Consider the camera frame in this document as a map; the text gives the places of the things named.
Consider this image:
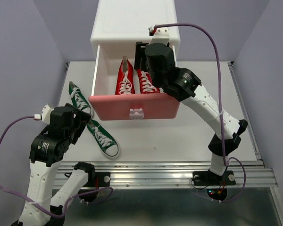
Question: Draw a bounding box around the purple cable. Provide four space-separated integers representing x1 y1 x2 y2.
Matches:
153 23 247 203
0 114 114 217

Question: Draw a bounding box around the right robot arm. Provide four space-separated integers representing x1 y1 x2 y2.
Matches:
134 42 248 184

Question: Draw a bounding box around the green sneaker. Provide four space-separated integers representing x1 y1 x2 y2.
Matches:
68 81 94 118
87 119 120 159

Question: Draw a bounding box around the red sneaker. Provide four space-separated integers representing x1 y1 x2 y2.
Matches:
115 56 135 95
137 69 160 94

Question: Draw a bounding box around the pink drawer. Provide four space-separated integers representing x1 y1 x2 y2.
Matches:
89 44 180 121

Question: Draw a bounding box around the white shoe cabinet body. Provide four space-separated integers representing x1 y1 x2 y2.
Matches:
90 0 177 58

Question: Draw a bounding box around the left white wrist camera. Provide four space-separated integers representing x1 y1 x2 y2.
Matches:
33 104 54 125

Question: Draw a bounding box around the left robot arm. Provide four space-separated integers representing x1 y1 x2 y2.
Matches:
13 103 96 226

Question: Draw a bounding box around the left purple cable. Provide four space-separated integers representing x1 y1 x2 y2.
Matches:
0 114 114 217

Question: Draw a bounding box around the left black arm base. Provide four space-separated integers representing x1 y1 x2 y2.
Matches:
78 171 113 205

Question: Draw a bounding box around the green sneaker front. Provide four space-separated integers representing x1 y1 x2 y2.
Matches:
87 119 120 159

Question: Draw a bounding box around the aluminium rail frame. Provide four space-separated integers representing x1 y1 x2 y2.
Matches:
16 61 283 226

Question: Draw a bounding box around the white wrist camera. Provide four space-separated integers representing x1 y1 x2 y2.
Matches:
33 104 54 125
148 26 170 47

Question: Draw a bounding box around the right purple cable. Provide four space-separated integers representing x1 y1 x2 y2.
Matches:
153 23 247 203

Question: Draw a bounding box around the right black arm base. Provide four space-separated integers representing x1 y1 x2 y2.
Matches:
191 170 236 202

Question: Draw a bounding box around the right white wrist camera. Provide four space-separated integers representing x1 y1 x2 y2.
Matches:
148 26 170 47

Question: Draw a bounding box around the green sneaker rear left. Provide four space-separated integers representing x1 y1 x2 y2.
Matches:
68 81 94 118

